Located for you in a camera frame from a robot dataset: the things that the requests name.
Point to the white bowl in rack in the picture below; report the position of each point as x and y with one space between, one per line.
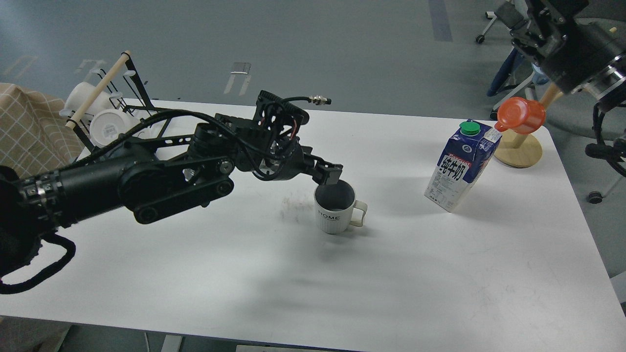
106 126

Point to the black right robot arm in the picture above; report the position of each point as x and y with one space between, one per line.
613 125

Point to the wooden cup tree stand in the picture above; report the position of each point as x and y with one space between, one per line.
524 150

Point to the orange plastic cup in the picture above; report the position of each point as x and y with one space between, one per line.
520 115

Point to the blue milk carton green cap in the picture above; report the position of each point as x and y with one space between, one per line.
462 161

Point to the black wire dish rack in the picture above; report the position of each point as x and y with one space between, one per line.
119 87

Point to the white ribbed mug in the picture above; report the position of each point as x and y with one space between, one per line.
337 208

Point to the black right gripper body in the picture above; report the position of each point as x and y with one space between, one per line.
576 56

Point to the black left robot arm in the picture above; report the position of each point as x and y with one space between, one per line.
171 162

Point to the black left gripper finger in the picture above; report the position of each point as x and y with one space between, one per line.
325 173

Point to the beige checkered cloth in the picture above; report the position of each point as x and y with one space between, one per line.
33 135

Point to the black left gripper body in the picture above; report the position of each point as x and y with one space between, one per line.
300 161

